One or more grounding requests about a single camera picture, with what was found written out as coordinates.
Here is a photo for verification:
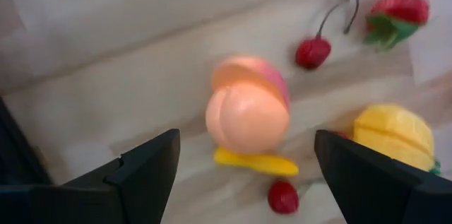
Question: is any red toy strawberry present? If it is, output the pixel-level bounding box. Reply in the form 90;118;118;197
362;0;431;52

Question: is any yellow toy bell pepper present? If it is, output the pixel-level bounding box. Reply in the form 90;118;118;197
352;103;442;175

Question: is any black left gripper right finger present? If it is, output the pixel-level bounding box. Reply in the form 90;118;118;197
314;129;452;224

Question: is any pink orange toy peach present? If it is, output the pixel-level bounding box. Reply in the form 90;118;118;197
205;55;291;155

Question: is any yellow toy fruit slice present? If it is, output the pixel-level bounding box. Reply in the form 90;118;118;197
213;146;299;177

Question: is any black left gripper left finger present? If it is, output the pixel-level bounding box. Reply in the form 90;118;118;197
0;128;181;224

